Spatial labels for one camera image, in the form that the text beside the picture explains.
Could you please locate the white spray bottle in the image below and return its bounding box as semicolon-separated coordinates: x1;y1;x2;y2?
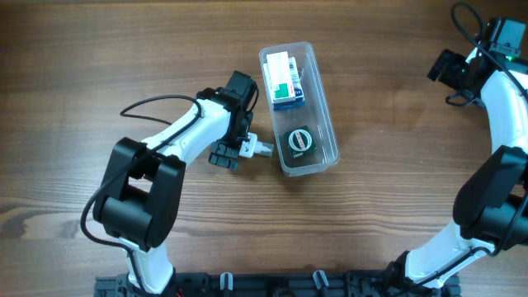
239;133;274;158

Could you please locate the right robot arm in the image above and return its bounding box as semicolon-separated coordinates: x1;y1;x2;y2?
376;17;527;296

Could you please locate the green Zam-Buk tin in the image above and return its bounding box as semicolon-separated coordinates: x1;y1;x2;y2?
284;125;317;158

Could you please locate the clear plastic container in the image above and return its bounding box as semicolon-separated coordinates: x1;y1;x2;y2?
259;41;340;177

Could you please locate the white blue Hansaplast box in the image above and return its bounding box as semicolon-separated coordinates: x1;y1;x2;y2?
263;57;304;105

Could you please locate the white green medicine box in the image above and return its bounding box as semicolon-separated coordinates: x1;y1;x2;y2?
266;51;295;105

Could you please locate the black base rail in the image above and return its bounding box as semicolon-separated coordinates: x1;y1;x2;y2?
93;271;462;297

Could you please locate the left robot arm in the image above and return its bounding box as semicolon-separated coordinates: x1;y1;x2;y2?
80;72;259;296

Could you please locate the blue yellow VapoDrops box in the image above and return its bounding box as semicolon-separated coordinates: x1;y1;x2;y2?
273;98;305;111

